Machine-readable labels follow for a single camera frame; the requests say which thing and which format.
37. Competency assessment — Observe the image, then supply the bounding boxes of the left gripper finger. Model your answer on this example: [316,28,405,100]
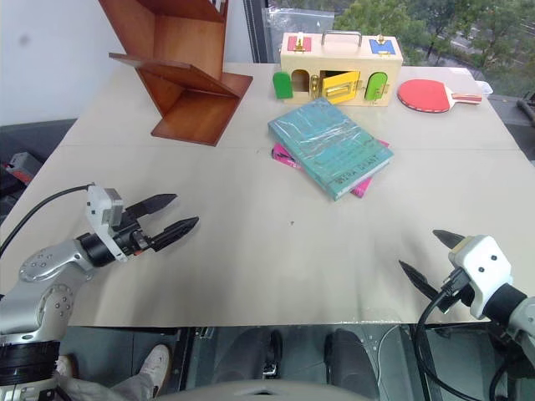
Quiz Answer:
[125,193,179,220]
[149,216,200,253]

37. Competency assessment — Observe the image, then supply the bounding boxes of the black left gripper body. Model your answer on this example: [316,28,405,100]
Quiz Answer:
[110,208,154,257]

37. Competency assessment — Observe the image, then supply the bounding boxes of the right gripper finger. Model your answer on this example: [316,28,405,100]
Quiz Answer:
[397,260,441,302]
[432,228,467,252]

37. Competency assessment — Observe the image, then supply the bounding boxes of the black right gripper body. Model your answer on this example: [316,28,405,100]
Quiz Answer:
[436,267,476,314]

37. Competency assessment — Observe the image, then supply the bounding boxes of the pink book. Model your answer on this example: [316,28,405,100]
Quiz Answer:
[271,140,391,200]

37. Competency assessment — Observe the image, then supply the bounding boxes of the teal hardcover book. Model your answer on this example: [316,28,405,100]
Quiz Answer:
[267,98,395,202]

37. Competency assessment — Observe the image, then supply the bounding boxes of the brown wooden shelf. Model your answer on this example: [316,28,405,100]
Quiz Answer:
[97,0,255,148]

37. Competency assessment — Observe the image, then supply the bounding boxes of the white sneaker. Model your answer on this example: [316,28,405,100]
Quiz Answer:
[137,343,174,398]

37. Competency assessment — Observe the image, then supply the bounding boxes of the grey and red device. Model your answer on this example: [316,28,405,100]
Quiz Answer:
[0,151,43,187]

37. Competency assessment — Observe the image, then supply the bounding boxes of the red table tennis paddle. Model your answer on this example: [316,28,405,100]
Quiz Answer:
[396,79,483,114]

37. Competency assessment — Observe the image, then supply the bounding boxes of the grey trouser leg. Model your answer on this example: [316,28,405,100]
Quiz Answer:
[53,370,154,401]

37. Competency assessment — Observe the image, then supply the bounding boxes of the wooden lock box toy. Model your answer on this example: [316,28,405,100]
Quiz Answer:
[273,29,405,108]

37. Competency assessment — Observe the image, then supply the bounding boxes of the clear plastic bag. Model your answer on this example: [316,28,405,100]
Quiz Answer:
[262,7,336,64]

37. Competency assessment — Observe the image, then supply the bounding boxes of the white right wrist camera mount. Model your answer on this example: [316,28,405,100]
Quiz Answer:
[448,234,514,322]

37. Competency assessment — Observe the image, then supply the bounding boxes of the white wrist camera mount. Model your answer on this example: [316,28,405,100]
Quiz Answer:
[448,234,514,322]
[84,182,130,263]

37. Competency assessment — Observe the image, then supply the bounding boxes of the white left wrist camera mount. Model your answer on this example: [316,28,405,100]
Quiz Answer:
[84,182,130,263]

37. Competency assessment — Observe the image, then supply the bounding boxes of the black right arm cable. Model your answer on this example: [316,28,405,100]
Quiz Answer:
[415,269,477,401]

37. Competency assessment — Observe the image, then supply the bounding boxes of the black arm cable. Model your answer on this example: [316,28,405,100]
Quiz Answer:
[415,269,477,401]
[0,183,94,258]

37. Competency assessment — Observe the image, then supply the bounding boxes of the thin white cable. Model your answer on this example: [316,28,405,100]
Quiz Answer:
[374,324,403,388]

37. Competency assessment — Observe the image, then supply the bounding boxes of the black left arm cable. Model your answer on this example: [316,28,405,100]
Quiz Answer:
[0,183,94,258]

